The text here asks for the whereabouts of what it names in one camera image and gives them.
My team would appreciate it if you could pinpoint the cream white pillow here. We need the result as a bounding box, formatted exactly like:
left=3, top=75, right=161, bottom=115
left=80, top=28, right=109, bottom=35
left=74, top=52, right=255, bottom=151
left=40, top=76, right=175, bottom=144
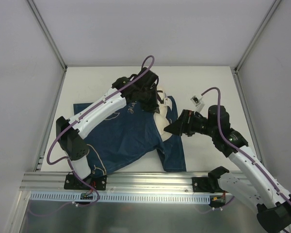
left=153, top=86, right=173, bottom=142

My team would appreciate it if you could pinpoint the blue whale pillowcase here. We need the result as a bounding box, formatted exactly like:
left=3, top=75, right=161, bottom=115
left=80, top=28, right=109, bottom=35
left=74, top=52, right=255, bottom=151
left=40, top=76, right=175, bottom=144
left=85, top=102, right=186, bottom=177

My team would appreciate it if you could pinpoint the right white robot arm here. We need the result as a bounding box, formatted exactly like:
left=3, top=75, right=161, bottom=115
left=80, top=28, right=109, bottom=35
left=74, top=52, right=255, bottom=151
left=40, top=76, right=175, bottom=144
left=164, top=105, right=291, bottom=233

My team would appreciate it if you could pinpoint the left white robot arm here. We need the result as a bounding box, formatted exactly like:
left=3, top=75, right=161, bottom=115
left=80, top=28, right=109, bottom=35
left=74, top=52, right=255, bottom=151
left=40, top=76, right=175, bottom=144
left=56, top=67, right=159, bottom=189

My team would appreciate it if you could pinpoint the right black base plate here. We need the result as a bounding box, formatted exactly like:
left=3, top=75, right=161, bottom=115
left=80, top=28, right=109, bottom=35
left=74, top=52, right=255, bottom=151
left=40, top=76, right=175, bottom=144
left=192, top=177, right=229, bottom=193

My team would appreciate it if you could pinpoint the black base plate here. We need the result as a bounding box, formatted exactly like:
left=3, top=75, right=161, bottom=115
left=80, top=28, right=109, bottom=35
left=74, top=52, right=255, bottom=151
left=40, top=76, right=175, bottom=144
left=64, top=173, right=107, bottom=191
left=192, top=177, right=229, bottom=193

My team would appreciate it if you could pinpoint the aluminium mounting rail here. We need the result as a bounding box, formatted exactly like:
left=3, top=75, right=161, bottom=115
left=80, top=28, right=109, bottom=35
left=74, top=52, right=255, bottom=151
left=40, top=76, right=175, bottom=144
left=19, top=155, right=253, bottom=195

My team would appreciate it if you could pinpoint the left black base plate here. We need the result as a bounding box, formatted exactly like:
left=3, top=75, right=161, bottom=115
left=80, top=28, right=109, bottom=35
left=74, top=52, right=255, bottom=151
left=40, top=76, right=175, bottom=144
left=64, top=173, right=107, bottom=191

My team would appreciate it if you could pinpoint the left aluminium frame post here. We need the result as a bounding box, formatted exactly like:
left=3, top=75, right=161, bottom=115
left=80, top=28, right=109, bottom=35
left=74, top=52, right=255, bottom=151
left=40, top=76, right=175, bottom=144
left=25, top=0, right=67, bottom=72

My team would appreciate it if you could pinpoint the aluminium frame post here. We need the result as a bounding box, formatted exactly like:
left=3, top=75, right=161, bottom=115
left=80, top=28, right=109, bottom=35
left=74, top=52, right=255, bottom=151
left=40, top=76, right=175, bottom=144
left=233, top=0, right=282, bottom=73
left=25, top=0, right=67, bottom=72

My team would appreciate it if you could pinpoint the white slotted cable duct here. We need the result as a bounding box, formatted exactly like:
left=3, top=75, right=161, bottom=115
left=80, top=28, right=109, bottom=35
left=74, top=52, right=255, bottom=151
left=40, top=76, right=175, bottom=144
left=30, top=191, right=210, bottom=205

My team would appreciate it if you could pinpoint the right aluminium frame post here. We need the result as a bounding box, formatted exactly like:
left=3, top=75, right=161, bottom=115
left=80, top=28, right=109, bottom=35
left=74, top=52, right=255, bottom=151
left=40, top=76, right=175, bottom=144
left=233, top=0, right=282, bottom=73

